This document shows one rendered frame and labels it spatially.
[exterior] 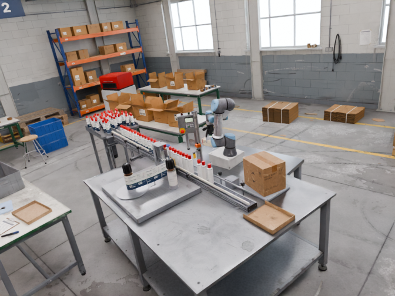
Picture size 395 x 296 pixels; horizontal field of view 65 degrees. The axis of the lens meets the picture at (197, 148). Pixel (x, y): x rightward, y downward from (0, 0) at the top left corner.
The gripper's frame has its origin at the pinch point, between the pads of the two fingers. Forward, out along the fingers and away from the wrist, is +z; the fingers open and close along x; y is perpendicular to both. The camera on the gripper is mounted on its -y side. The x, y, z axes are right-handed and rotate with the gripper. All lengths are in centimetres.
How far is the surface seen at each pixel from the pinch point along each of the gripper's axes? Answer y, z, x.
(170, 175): 27, -3, -89
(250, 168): 87, -7, -46
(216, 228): 95, 15, -107
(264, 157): 93, -14, -33
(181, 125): 12, -38, -53
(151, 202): 28, 12, -115
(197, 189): 47, 13, -76
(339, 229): 138, 97, 46
